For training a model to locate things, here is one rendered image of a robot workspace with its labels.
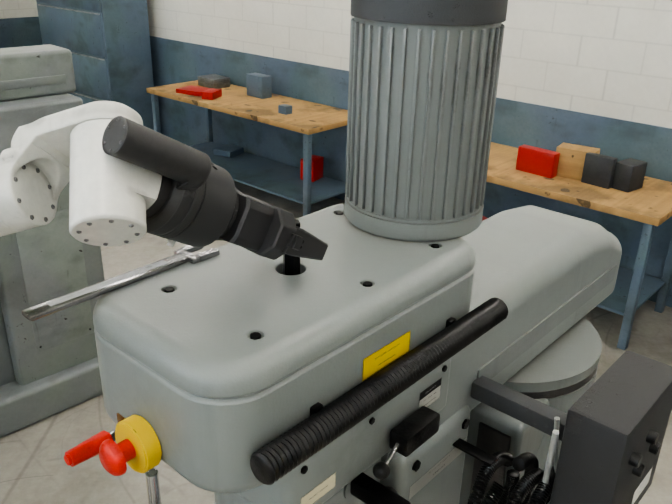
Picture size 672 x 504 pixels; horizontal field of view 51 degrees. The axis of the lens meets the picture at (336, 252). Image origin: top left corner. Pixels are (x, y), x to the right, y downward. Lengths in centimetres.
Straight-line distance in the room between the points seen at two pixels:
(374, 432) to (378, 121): 39
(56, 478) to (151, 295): 278
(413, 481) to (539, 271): 42
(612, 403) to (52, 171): 72
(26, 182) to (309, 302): 31
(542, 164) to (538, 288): 353
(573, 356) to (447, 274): 54
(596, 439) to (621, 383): 11
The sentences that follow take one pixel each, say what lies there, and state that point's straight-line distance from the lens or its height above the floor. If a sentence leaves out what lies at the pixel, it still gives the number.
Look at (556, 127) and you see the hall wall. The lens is 530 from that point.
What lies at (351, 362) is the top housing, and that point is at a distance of 78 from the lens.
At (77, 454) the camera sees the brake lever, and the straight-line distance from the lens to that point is 89.
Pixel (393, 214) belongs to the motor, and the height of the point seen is 193.
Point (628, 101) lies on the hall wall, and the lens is 510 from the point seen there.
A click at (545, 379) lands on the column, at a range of 130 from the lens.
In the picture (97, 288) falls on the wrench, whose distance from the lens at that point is 82.
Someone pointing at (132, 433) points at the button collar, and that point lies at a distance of 78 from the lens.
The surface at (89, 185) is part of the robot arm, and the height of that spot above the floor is 206.
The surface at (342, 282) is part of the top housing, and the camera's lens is 82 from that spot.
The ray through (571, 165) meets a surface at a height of 97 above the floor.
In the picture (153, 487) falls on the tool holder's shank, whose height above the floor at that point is 128.
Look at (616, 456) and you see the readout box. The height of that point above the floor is 169.
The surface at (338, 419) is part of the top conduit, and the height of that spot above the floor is 180.
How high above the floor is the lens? 226
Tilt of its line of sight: 24 degrees down
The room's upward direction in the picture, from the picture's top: 2 degrees clockwise
